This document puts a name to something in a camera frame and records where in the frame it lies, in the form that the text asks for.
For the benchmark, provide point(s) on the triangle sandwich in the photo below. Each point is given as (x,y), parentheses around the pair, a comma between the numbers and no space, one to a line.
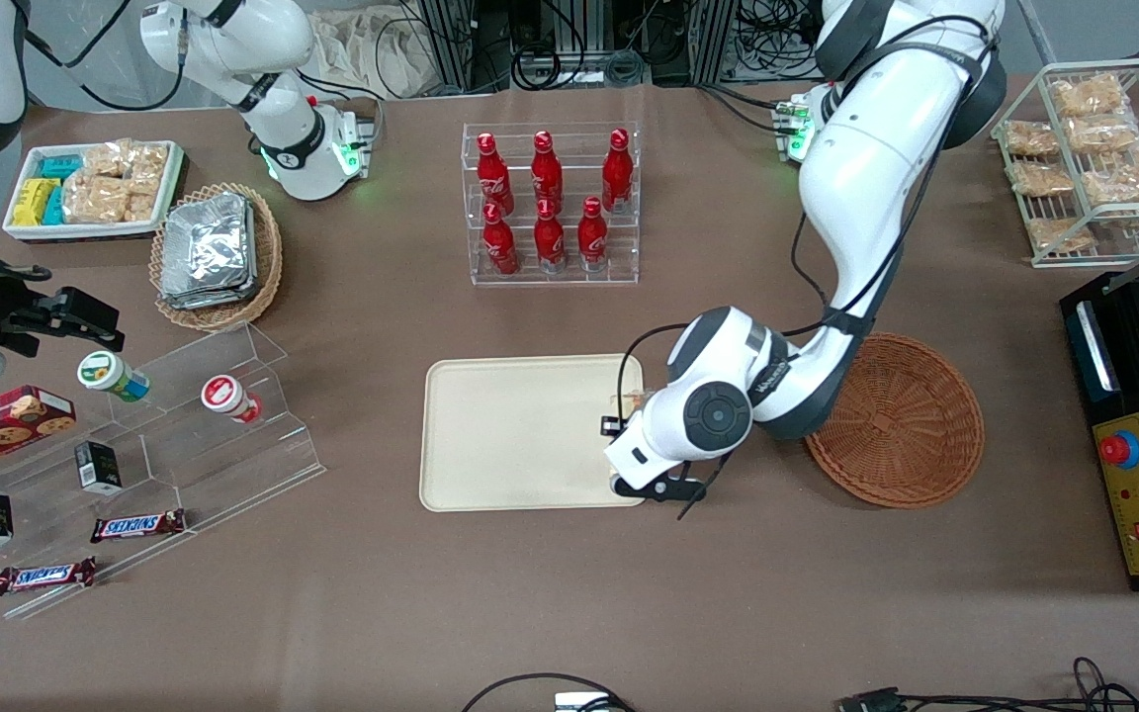
(634,400)

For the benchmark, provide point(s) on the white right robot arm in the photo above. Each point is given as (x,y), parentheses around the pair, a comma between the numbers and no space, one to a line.
(283,138)

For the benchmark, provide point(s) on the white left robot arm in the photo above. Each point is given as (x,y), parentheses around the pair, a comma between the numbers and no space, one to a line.
(876,148)

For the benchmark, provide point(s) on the white rectangular snack tray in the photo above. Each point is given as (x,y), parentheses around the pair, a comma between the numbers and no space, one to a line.
(85,230)

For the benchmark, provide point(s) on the beige plastic tray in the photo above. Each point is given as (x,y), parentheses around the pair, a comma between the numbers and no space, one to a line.
(520,435)

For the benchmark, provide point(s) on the light wicker basket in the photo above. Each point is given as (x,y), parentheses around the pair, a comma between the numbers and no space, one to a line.
(268,257)

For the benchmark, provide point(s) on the brown wicker basket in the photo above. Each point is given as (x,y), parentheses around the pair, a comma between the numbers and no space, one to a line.
(906,425)

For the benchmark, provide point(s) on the green lid cup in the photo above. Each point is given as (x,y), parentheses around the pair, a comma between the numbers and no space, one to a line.
(107,374)

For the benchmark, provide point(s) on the teal snack packet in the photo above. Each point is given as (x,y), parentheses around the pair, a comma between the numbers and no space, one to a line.
(54,206)
(61,166)

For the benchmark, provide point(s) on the silver foil packet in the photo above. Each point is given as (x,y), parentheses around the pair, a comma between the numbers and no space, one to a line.
(204,302)
(209,242)

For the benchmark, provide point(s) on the clear rice cracker bag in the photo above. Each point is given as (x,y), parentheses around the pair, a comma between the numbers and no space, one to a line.
(95,200)
(140,206)
(107,158)
(150,166)

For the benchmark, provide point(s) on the yellow snack packet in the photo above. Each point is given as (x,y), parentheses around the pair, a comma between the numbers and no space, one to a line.
(33,203)

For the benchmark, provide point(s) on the red lid cup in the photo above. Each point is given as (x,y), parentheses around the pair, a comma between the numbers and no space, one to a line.
(225,396)

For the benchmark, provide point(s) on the clear acrylic bottle rack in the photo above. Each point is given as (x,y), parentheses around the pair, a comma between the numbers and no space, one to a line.
(569,282)

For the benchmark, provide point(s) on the clear acrylic stepped display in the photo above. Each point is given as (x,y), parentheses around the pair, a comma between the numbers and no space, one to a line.
(233,465)

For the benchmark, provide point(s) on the red cola bottle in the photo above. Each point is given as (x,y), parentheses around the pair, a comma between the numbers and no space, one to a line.
(493,178)
(547,170)
(500,247)
(617,170)
(592,237)
(550,242)

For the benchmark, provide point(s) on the Snickers chocolate bar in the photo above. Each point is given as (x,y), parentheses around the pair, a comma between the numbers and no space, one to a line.
(137,525)
(43,576)

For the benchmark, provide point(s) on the small white device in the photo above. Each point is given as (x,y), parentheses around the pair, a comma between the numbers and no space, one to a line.
(581,702)

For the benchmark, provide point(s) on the beige cloth bag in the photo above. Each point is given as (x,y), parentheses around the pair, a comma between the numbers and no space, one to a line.
(372,54)

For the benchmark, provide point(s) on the clear pastry snack bag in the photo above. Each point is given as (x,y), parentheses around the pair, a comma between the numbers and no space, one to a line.
(1101,133)
(1089,95)
(1059,235)
(1123,180)
(1030,138)
(1041,178)

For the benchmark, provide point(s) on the red emergency stop button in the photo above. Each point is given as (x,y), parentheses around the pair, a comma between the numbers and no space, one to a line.
(1120,449)

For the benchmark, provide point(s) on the black yellow control box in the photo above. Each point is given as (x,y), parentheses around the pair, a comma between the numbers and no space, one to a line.
(1138,514)

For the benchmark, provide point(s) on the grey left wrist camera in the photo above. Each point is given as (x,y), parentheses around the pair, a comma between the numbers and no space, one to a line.
(658,487)

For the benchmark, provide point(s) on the aluminium frame post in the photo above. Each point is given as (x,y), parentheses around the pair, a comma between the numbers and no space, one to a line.
(451,44)
(713,40)

